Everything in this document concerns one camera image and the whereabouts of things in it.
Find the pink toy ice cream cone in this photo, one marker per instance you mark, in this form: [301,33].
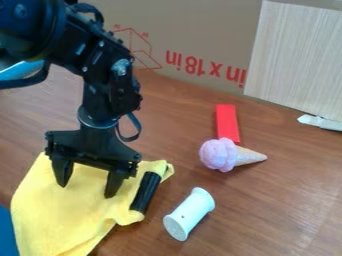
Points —
[225,155]

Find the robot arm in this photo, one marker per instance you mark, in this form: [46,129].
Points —
[75,43]

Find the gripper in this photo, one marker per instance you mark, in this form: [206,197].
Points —
[91,146]

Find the yellow cloth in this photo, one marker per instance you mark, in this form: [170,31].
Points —
[58,213]

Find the black cylinder toy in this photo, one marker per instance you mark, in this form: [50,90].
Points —
[146,191]

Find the light wooden board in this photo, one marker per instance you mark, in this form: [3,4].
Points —
[298,60]

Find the white spool toy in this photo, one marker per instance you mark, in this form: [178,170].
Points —
[189,213]

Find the cardboard box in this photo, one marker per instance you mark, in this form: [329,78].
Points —
[187,36]

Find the red block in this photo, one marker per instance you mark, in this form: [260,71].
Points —
[227,122]

